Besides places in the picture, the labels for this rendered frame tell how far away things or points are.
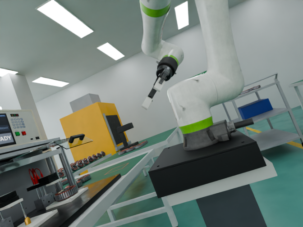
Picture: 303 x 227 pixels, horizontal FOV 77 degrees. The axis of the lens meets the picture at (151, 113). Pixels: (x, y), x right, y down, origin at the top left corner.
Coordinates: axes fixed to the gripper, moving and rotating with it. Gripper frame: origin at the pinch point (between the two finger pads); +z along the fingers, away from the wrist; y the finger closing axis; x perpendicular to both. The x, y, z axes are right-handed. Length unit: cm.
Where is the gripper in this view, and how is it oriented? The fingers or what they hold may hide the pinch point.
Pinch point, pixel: (150, 97)
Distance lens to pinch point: 80.9
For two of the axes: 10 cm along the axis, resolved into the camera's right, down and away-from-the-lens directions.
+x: 8.5, 5.1, 0.9
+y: 3.8, -5.0, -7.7
